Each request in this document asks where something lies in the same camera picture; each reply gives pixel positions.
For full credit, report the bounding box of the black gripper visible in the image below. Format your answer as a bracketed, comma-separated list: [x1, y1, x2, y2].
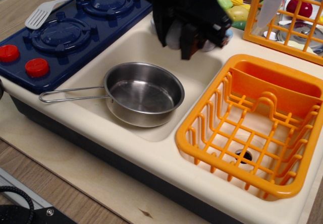
[148, 0, 232, 60]

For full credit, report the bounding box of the grey ladle spoon blue handle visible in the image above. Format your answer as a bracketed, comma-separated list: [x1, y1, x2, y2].
[165, 23, 234, 52]

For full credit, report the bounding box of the stainless steel pan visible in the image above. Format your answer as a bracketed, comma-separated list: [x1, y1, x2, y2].
[39, 62, 185, 128]

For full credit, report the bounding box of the grey toy faucet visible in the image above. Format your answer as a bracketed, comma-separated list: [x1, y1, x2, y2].
[150, 18, 157, 34]

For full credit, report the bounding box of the green toy vegetable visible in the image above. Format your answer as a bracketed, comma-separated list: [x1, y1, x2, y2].
[217, 0, 233, 10]

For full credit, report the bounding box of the toy potato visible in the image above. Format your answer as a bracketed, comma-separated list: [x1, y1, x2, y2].
[226, 6, 249, 22]

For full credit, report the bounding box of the grey toy knife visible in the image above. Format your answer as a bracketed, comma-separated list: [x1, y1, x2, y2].
[256, 0, 283, 28]

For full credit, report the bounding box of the orange upright rack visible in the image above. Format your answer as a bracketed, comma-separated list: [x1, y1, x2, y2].
[243, 0, 322, 65]

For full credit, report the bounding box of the cream toy sink unit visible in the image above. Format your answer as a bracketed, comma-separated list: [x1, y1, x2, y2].
[3, 15, 322, 223]

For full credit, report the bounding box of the orange dish drying basket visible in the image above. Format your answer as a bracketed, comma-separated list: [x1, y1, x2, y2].
[176, 54, 322, 199]

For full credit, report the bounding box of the red toy apple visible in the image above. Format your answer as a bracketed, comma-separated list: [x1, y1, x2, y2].
[286, 0, 313, 18]

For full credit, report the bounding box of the steel pot lid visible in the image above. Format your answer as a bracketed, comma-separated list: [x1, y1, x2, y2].
[276, 22, 322, 55]

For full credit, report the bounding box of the navy blue toy stove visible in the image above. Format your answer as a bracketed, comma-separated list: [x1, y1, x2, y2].
[1, 0, 152, 94]

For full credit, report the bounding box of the red stove knob right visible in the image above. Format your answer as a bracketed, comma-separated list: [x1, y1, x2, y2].
[25, 59, 49, 78]

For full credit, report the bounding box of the red stove knob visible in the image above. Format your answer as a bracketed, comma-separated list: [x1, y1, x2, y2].
[0, 44, 20, 63]
[25, 59, 49, 78]

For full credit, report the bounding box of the red stove knob left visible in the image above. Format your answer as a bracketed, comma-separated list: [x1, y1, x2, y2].
[0, 44, 20, 63]

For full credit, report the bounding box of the black device with screw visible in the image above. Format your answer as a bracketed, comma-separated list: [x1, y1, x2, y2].
[1, 205, 76, 223]

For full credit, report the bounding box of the grey spatula blue handle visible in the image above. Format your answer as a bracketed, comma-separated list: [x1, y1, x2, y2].
[25, 0, 72, 30]

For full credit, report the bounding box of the black braided cable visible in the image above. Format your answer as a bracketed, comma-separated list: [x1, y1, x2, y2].
[0, 185, 35, 224]

